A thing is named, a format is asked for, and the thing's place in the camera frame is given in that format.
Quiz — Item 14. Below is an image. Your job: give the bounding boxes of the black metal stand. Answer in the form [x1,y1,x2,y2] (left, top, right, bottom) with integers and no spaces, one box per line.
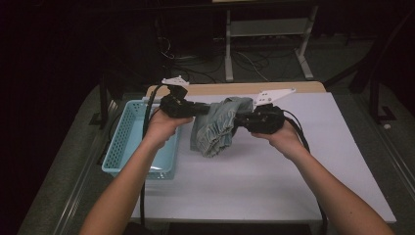
[89,71,114,129]
[326,9,415,123]

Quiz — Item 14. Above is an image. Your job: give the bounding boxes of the faded denim shorts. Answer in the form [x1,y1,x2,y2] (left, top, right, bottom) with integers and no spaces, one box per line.
[190,96,255,159]

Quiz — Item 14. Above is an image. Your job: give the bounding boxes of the white floor cable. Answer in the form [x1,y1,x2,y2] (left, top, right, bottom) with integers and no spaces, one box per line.
[235,51,269,81]

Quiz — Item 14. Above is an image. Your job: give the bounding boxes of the metal floor rail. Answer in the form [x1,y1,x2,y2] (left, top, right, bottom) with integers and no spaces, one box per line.
[52,97,115,235]

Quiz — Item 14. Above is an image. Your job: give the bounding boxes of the light blue plastic basket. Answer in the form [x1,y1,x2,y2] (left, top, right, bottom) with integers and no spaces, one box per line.
[101,99,183,181]

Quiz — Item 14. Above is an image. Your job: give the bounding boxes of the tangle of black floor cables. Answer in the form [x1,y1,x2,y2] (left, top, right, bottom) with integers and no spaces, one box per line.
[158,35,272,84]

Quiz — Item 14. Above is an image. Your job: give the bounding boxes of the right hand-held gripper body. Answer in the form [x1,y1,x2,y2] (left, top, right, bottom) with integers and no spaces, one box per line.
[244,87,297,135]

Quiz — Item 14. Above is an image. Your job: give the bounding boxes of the person's right hand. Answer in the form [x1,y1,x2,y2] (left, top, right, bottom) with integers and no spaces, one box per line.
[251,119,311,162]

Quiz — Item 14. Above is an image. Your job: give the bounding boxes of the person's left hand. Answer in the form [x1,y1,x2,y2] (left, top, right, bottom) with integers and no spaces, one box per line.
[143,112,195,150]

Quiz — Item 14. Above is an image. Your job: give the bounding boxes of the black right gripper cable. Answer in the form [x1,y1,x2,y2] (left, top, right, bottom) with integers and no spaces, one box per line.
[281,109,329,235]

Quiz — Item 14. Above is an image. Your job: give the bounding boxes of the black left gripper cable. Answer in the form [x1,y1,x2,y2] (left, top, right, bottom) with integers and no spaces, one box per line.
[139,83,166,228]

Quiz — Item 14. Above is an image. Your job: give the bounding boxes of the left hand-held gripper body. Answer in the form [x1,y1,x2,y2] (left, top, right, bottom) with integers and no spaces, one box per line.
[159,75,197,119]

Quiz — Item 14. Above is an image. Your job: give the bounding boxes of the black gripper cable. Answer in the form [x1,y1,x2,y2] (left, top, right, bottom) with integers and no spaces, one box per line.
[139,83,166,228]
[281,109,329,235]

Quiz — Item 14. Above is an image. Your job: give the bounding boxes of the white metal stand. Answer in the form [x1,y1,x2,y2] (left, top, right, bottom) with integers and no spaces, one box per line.
[224,4,319,82]

